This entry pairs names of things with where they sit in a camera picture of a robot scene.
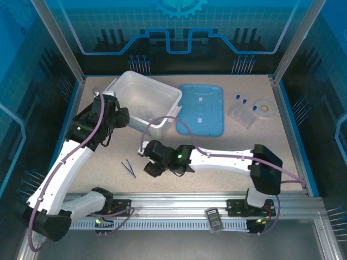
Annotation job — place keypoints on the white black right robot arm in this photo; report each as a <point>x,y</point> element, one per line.
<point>225,159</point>

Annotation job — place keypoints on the blue tweezers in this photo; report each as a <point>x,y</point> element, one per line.
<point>130,169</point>

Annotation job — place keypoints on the white plastic storage bin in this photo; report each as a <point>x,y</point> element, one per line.
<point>151,92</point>

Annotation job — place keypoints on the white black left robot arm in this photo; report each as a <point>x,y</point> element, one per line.
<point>73,159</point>

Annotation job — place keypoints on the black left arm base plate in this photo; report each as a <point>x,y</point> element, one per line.
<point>124,207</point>

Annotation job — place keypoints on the clear plastic tube rack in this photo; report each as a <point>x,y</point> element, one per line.
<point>241,115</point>

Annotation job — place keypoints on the aluminium frame post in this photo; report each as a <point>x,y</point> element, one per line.
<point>59,40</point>
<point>298,40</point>

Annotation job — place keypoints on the small grey electronic device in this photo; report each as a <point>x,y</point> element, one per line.
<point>213,220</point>

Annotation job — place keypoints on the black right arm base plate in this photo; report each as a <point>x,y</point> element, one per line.
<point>234,207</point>

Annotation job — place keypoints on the aluminium mounting rail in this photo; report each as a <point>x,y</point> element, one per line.
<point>176,203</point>

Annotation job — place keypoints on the blue plastic bin lid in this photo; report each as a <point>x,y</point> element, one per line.
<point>200,108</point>

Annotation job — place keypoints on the white tape roll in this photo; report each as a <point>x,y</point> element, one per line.
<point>264,109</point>

